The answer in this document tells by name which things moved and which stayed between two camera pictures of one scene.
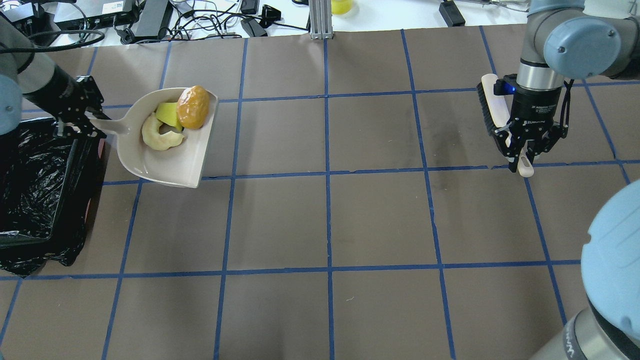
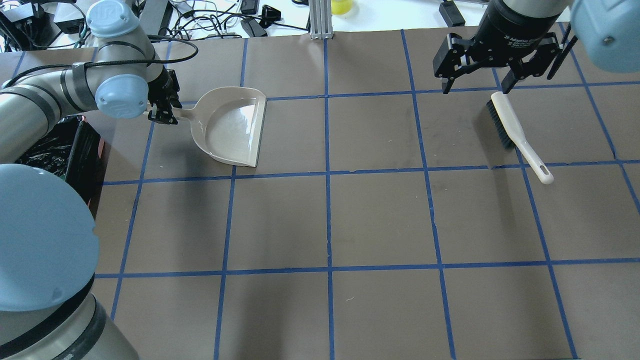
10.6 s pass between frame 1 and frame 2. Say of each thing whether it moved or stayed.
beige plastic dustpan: moved
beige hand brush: moved
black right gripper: moved
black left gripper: moved
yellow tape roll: stayed
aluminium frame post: stayed
